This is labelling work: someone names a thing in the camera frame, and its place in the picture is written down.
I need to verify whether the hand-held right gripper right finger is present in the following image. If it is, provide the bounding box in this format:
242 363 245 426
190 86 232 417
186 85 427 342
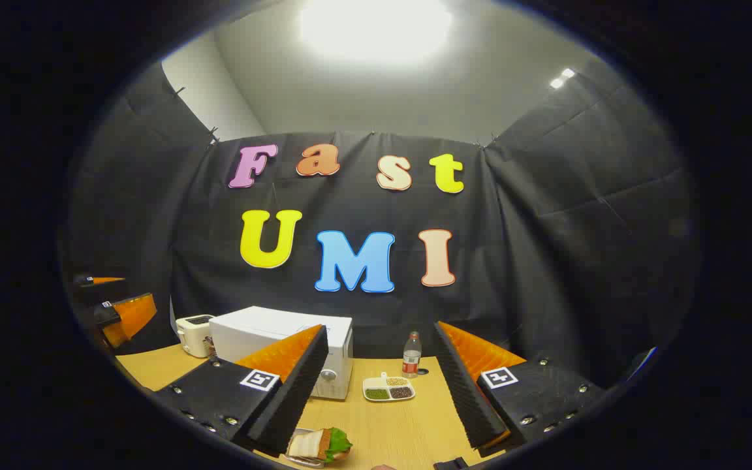
433 321 605 451

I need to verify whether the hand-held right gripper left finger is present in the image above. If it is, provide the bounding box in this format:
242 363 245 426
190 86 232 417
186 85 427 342
152 324 330 458

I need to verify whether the toast sandwich with lettuce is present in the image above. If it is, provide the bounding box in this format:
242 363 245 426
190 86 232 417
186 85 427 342
287 428 353 465

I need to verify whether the white microwave oven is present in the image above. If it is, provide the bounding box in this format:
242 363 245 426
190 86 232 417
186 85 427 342
209 306 354 401

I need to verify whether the white toaster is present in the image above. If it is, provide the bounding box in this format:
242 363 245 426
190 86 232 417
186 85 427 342
176 314 217 358

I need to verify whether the plastic bottle with red label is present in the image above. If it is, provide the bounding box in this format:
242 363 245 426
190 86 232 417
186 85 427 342
402 331 422 379

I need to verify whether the small white ribbed tray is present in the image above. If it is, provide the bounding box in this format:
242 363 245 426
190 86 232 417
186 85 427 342
283 428 351 469

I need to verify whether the white divided dish of beans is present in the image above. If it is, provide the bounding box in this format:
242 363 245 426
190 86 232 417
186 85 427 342
362 372 416 402

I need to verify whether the bright ceiling light panel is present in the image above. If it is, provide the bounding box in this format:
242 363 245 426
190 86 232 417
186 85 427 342
299 0 453 64

